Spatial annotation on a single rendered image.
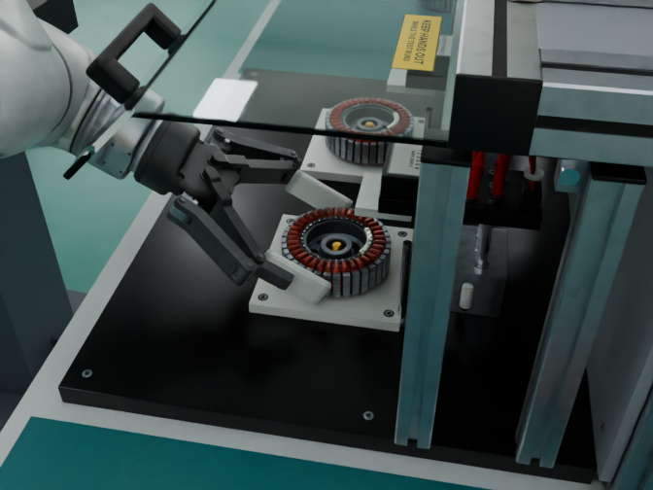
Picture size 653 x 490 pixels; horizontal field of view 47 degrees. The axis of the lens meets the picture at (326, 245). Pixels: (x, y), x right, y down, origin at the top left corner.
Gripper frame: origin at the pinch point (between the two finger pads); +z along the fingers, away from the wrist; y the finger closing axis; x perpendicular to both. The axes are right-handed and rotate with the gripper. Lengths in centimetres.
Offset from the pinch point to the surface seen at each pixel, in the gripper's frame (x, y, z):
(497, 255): 10.0, 0.7, 13.9
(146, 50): -124, -204, -54
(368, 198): 8.6, 1.4, 0.0
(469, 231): 8.7, -2.5, 11.5
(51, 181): -122, -112, -50
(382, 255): 3.7, 1.6, 4.7
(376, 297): 0.8, 4.4, 6.3
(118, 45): 15.3, 10.6, -24.6
